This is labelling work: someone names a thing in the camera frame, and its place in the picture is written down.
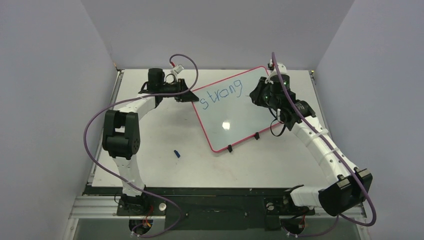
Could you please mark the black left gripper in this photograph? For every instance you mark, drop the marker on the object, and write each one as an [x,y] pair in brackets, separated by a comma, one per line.
[186,97]

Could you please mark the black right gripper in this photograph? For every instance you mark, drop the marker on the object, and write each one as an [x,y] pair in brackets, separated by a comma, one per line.
[260,93]

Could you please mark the pink framed whiteboard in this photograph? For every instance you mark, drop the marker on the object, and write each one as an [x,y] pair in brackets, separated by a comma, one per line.
[226,113]

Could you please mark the blue marker cap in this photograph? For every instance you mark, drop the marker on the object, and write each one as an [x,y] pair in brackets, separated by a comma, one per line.
[177,153]

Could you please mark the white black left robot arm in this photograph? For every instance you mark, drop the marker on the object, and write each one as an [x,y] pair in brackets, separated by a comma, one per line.
[121,131]

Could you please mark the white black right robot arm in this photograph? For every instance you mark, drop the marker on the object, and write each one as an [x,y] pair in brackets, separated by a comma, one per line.
[348,184]

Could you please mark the black left whiteboard foot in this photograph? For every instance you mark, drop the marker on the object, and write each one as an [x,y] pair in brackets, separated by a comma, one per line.
[229,148]

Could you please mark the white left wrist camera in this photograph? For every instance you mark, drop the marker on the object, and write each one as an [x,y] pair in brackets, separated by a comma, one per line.
[177,69]

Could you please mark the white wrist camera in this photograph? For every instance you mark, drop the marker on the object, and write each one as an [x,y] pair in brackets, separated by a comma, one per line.
[278,71]
[177,69]

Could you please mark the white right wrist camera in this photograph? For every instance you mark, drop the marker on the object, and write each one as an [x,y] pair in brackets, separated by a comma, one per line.
[278,71]

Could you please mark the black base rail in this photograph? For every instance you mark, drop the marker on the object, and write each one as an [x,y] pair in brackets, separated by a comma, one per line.
[194,208]

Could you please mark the aluminium frame rail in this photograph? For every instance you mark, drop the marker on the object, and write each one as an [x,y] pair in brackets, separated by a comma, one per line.
[105,207]

